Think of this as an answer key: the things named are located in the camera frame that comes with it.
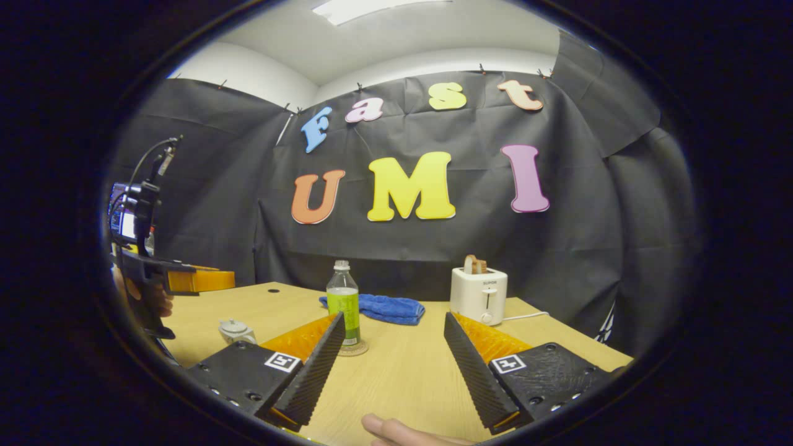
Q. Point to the computer monitor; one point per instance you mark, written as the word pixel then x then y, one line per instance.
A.
pixel 124 224

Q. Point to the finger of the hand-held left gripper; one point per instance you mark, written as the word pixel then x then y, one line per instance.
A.
pixel 201 280

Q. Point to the bread slice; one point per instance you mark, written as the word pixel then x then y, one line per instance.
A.
pixel 475 265

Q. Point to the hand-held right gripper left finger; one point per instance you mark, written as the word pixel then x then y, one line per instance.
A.
pixel 313 375

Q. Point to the blue towel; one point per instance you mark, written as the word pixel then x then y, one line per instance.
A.
pixel 390 308

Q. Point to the round brown coaster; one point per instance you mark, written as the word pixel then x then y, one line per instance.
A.
pixel 360 349

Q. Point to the white toaster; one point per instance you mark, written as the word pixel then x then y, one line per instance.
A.
pixel 477 297

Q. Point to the green label water bottle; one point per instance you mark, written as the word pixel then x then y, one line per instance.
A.
pixel 342 303

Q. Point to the white teacup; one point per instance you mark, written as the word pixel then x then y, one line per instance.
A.
pixel 240 338

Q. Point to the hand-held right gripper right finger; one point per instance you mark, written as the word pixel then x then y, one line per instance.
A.
pixel 477 375

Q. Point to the white teacup lid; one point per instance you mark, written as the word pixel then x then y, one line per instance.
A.
pixel 234 325

